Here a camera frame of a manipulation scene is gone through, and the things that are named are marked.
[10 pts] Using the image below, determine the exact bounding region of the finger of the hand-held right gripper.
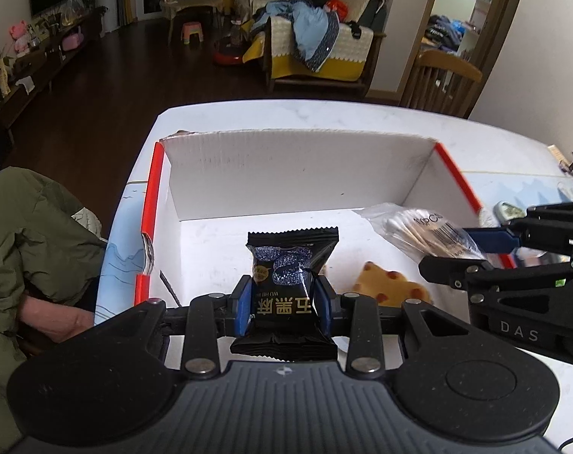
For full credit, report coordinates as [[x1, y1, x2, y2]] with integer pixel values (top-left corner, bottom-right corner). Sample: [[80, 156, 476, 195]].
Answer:
[[463, 201, 573, 266], [418, 254, 573, 306]]

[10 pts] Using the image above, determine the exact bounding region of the black snack packet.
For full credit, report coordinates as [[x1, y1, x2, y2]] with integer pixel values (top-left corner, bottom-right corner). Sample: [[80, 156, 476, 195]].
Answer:
[[230, 225, 340, 360]]

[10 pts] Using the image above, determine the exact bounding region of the grey green correction tape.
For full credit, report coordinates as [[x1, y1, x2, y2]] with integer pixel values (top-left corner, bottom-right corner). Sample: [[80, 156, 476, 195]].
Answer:
[[493, 201, 528, 228]]

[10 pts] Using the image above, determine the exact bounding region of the yellow cheese-shaped toy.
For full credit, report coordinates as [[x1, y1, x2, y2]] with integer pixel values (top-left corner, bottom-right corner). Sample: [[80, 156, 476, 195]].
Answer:
[[351, 261, 433, 308]]

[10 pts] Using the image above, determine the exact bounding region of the bed with clothes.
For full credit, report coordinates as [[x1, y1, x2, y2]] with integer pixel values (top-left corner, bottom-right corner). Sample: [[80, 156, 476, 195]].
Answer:
[[421, 9, 471, 53]]

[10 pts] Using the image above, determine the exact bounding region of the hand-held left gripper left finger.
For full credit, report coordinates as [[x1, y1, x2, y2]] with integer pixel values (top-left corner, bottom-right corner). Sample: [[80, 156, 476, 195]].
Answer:
[[73, 274, 255, 381]]

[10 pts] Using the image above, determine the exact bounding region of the pink bag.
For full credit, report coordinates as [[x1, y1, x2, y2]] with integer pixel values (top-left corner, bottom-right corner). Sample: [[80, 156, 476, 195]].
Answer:
[[62, 28, 84, 53]]

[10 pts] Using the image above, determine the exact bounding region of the clear cotton swab bag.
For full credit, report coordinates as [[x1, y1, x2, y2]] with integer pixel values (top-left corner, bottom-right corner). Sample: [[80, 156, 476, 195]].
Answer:
[[362, 202, 488, 266]]

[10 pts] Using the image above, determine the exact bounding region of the sofa with yellow cream cover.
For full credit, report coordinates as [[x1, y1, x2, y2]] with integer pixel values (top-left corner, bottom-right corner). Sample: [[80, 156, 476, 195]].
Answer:
[[233, 0, 388, 100]]

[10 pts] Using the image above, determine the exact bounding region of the wooden coffee table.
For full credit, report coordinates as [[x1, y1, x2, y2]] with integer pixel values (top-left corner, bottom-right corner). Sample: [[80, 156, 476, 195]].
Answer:
[[161, 0, 225, 34]]

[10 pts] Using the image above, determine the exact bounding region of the person in green jacket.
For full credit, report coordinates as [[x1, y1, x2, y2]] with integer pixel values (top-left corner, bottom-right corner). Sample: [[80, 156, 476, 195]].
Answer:
[[0, 166, 108, 445]]

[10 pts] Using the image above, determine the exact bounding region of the pink plush toy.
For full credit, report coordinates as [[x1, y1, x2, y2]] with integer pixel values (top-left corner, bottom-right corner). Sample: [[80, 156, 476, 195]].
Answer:
[[9, 20, 32, 50]]

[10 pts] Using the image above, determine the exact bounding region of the red cardboard box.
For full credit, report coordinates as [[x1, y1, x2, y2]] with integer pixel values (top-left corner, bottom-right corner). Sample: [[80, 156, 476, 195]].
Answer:
[[134, 130, 521, 370]]

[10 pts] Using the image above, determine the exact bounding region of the red round floor object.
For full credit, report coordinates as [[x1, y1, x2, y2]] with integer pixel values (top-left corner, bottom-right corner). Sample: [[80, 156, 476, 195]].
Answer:
[[214, 40, 244, 66]]

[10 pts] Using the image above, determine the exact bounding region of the wooden chair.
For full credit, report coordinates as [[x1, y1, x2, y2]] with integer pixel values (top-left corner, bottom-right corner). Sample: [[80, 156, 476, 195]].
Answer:
[[400, 50, 483, 119]]

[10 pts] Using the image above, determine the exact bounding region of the pink stool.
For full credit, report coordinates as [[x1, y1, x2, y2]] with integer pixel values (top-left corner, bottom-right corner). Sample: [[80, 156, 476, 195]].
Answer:
[[181, 21, 207, 44]]

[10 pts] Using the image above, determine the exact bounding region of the dark television cabinet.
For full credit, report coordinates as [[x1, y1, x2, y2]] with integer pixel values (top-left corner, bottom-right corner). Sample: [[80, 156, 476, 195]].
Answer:
[[0, 9, 102, 128]]

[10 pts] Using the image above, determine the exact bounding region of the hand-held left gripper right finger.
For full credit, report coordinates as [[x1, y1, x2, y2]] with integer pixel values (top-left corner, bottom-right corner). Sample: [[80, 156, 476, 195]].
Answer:
[[314, 274, 500, 381]]

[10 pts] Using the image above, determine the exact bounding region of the blue clothes pile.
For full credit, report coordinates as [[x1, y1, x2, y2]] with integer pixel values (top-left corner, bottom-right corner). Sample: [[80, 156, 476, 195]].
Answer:
[[253, 0, 341, 73]]

